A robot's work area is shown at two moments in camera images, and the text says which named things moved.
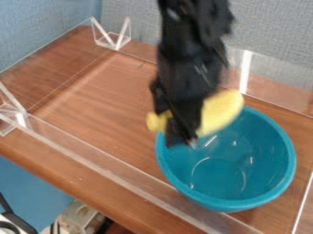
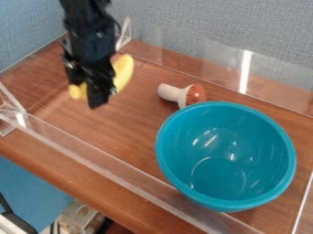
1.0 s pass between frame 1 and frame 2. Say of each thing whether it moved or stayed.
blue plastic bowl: stayed
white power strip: stayed
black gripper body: moved
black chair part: stayed
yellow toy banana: moved
